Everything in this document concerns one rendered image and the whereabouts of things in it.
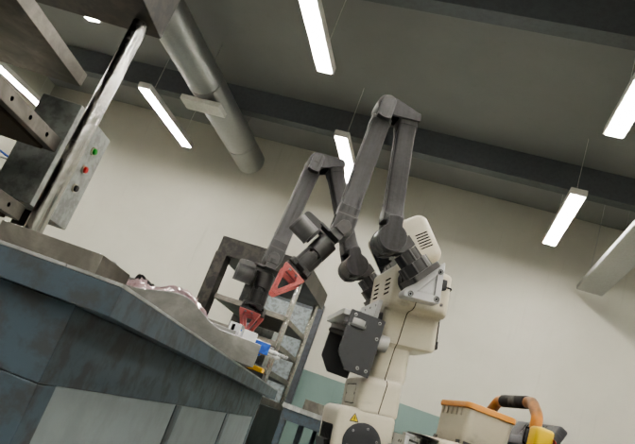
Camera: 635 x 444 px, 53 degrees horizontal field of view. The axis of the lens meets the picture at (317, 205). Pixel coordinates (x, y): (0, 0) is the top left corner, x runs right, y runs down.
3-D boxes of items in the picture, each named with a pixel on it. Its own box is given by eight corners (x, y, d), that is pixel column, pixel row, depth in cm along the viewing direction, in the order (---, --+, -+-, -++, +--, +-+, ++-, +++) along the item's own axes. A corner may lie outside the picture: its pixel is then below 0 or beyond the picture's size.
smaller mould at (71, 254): (114, 309, 121) (130, 275, 123) (85, 293, 107) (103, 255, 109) (23, 275, 123) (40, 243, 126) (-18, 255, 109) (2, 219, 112)
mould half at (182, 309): (237, 367, 172) (252, 328, 176) (252, 367, 148) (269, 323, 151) (60, 298, 165) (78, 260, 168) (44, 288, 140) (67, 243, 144)
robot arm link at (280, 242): (328, 157, 215) (319, 168, 225) (313, 149, 215) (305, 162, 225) (280, 267, 198) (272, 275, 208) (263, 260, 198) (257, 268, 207)
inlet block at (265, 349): (282, 368, 160) (289, 348, 162) (285, 368, 155) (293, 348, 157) (233, 350, 158) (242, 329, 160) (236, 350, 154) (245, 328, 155)
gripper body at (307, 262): (288, 260, 158) (310, 240, 161) (283, 266, 168) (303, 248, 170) (306, 279, 158) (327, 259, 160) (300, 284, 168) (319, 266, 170)
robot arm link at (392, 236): (427, 102, 178) (416, 116, 187) (381, 90, 176) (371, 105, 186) (405, 254, 164) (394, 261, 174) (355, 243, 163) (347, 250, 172)
